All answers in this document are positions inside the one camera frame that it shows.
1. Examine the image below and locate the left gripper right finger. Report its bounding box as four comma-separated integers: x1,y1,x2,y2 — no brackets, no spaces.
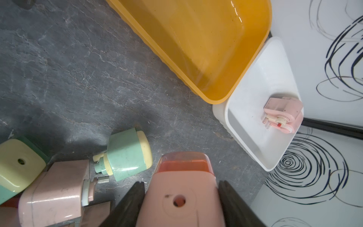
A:
218,181,266,227

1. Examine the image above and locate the green sharpener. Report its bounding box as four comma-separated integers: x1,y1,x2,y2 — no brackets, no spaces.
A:
1,137,51,204
93,128,153,182

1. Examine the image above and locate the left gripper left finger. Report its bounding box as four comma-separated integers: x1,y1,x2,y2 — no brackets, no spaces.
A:
99,182,145,227

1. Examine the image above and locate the yellow plastic storage box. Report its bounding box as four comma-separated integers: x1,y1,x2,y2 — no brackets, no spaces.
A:
108,1,272,105

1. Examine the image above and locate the pink sharpener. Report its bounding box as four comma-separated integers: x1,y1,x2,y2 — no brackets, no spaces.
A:
136,151,226,227
262,97,303,134
18,160,111,227

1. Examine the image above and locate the white plastic storage box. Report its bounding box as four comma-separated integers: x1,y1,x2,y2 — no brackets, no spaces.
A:
212,37,302,172

